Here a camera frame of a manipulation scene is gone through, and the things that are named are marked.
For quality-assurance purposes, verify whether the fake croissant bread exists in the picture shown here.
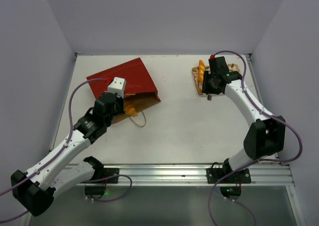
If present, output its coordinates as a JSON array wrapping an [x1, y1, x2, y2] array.
[[124, 101, 138, 116]]

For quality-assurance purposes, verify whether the fake orange bread loaf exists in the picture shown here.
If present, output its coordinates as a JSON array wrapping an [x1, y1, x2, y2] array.
[[197, 60, 205, 85]]

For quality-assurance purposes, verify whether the red paper bag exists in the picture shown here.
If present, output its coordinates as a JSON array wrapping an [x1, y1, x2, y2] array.
[[86, 58, 160, 123]]

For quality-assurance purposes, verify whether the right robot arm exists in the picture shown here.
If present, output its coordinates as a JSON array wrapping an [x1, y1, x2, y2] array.
[[202, 55, 285, 183]]

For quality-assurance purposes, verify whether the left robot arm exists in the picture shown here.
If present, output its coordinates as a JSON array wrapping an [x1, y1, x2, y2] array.
[[10, 92, 125, 217]]

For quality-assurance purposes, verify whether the floral rectangular tray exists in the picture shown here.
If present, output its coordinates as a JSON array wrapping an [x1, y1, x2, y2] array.
[[191, 64, 241, 96]]

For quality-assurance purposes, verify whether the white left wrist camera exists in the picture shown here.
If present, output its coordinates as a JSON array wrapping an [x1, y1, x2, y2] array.
[[107, 77, 126, 98]]

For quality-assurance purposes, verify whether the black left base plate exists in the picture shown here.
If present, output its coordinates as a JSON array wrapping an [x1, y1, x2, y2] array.
[[99, 168, 120, 184]]

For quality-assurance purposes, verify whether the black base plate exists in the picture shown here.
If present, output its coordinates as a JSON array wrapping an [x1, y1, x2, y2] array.
[[206, 162, 252, 184], [99, 168, 120, 184]]

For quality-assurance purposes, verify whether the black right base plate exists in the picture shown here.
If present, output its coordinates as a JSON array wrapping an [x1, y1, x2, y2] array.
[[206, 162, 252, 184]]

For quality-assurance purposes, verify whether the aluminium frame rail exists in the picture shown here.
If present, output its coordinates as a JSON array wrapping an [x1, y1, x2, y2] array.
[[104, 163, 294, 187]]

